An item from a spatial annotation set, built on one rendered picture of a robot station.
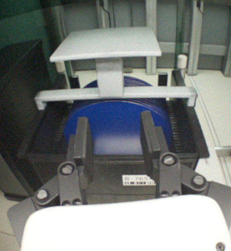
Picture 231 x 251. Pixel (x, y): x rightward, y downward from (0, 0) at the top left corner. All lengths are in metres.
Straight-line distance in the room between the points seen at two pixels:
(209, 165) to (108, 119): 0.29
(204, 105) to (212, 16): 0.39
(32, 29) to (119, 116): 0.31
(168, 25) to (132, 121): 0.62
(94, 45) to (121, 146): 0.19
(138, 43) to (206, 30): 0.71
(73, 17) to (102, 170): 0.73
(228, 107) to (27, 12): 0.69
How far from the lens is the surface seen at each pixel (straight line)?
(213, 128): 0.67
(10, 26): 0.54
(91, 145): 0.15
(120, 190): 0.29
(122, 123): 0.33
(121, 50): 0.22
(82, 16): 0.88
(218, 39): 0.96
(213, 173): 0.51
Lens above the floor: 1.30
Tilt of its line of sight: 42 degrees down
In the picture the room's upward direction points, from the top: 6 degrees counter-clockwise
